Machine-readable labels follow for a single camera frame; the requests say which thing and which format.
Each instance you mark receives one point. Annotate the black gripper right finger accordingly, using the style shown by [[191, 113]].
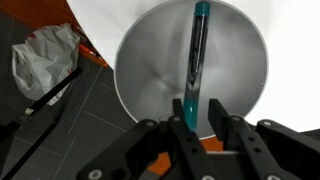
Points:
[[240, 133]]

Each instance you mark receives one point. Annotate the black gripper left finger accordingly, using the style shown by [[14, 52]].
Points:
[[181, 136]]

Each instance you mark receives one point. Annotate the teal capped marker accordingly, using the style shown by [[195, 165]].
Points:
[[197, 50]]

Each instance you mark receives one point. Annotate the white crumpled plastic bag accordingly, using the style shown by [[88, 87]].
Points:
[[43, 63]]

